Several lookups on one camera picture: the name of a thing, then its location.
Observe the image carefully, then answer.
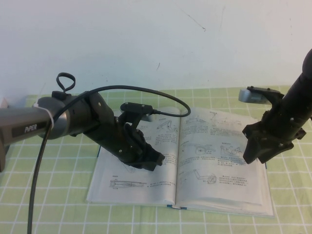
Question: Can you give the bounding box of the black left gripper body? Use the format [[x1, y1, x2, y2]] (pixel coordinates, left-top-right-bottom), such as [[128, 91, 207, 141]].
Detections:
[[99, 118, 150, 168]]

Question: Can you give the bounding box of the white zip tie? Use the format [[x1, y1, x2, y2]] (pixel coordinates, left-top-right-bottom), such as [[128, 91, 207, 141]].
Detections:
[[33, 101, 56, 133]]

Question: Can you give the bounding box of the green white checked tablecloth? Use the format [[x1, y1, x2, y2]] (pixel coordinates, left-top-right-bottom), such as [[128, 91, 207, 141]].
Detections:
[[0, 84, 312, 234]]

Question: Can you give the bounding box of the black left camera bracket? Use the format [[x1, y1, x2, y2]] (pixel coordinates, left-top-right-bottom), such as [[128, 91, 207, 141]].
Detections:
[[121, 111, 145, 131]]

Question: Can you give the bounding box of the black left camera cable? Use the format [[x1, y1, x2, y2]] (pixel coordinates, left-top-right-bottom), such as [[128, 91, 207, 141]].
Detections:
[[26, 84, 192, 234]]

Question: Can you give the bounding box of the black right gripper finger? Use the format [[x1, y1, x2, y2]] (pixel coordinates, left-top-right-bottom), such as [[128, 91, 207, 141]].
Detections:
[[257, 144, 293, 164], [243, 137, 261, 164]]

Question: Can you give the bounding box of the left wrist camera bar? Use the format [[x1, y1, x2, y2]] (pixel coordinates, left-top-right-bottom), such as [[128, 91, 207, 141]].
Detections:
[[119, 102, 157, 122]]

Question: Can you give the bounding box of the black right camera bracket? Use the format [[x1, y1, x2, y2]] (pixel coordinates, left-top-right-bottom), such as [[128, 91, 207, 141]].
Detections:
[[246, 85, 285, 112]]

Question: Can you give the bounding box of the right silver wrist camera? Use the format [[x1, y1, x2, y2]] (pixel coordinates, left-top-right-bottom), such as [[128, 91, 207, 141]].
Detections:
[[238, 88, 273, 105]]

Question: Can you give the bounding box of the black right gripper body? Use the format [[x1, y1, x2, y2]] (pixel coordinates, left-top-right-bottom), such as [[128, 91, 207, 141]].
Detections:
[[242, 106, 306, 147]]

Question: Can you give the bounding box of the black camera bracket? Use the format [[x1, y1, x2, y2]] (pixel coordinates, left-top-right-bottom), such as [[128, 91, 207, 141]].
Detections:
[[121, 111, 145, 131], [246, 85, 285, 112]]

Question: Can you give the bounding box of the book with diagrams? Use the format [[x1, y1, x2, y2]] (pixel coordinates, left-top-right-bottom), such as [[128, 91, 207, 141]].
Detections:
[[86, 106, 275, 217]]

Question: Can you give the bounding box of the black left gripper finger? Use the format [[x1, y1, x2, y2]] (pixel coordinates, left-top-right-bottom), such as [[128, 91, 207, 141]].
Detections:
[[145, 143, 166, 166], [136, 155, 157, 172]]

